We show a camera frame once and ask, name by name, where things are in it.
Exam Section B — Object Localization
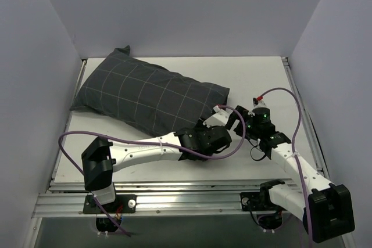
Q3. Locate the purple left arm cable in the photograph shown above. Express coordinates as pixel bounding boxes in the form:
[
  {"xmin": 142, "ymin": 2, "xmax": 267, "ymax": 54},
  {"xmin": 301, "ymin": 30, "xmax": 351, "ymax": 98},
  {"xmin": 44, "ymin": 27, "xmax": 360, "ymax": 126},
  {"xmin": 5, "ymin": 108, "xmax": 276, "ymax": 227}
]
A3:
[{"xmin": 58, "ymin": 105, "xmax": 248, "ymax": 236}]

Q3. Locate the dark grey checked pillowcase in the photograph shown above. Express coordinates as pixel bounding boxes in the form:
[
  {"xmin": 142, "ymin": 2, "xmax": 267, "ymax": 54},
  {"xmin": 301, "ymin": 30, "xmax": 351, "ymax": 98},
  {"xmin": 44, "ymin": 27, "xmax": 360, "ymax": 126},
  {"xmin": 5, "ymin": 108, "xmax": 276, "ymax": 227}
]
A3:
[{"xmin": 70, "ymin": 46, "xmax": 230, "ymax": 136}]

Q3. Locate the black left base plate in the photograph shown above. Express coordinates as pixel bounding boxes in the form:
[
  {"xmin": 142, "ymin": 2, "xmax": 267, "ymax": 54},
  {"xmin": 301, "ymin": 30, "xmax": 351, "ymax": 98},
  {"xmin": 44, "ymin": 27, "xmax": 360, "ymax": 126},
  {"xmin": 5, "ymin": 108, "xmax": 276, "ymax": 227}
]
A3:
[{"xmin": 83, "ymin": 194, "xmax": 137, "ymax": 214}]

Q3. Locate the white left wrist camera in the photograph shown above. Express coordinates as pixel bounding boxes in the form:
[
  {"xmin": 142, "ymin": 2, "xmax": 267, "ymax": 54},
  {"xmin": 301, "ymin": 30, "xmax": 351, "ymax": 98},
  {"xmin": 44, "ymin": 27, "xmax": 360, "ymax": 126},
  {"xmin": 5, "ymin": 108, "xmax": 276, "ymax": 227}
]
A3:
[{"xmin": 203, "ymin": 106, "xmax": 230, "ymax": 128}]

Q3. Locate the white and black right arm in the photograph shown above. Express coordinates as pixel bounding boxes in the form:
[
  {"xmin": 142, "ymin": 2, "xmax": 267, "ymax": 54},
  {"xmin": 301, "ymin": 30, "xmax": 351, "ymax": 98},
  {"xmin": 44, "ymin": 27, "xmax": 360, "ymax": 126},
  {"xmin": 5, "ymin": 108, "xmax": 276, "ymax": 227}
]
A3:
[{"xmin": 226, "ymin": 106, "xmax": 355, "ymax": 243}]

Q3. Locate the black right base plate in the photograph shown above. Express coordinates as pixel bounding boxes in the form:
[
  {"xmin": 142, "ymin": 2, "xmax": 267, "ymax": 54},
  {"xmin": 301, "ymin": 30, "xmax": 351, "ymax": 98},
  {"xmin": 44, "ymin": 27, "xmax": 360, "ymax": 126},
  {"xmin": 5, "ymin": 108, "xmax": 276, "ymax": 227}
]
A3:
[{"xmin": 239, "ymin": 192, "xmax": 283, "ymax": 211}]

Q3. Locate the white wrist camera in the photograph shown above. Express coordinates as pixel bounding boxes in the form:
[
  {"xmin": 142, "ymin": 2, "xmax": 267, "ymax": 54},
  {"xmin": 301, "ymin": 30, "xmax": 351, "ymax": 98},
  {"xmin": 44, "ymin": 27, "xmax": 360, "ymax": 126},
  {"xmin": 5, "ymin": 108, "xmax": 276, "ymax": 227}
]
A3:
[
  {"xmin": 203, "ymin": 106, "xmax": 230, "ymax": 128},
  {"xmin": 252, "ymin": 96, "xmax": 267, "ymax": 109}
]

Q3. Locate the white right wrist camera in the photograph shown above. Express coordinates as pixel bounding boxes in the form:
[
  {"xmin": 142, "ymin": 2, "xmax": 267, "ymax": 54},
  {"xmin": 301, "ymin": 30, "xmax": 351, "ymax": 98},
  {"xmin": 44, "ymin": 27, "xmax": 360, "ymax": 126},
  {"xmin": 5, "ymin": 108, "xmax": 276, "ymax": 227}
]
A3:
[{"xmin": 252, "ymin": 96, "xmax": 267, "ymax": 109}]

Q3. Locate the aluminium front frame rail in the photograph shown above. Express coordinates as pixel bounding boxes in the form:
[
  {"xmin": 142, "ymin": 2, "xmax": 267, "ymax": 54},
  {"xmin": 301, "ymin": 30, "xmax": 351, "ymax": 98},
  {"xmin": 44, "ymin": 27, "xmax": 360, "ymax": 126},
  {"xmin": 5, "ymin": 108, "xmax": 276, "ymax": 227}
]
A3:
[{"xmin": 31, "ymin": 181, "xmax": 309, "ymax": 217}]

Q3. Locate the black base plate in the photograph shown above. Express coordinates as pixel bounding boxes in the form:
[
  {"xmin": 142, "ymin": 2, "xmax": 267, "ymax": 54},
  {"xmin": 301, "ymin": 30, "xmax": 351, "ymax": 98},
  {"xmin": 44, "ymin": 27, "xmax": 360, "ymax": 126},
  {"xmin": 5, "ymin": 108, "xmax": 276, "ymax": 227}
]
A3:
[
  {"xmin": 83, "ymin": 194, "xmax": 137, "ymax": 214},
  {"xmin": 239, "ymin": 192, "xmax": 283, "ymax": 211}
]

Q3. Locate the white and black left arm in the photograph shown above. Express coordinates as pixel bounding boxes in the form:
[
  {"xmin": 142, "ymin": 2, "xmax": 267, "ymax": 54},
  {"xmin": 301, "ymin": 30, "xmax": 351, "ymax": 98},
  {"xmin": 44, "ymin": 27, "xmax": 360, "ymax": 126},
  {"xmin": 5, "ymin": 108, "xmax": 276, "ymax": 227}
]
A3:
[{"xmin": 81, "ymin": 126, "xmax": 232, "ymax": 213}]

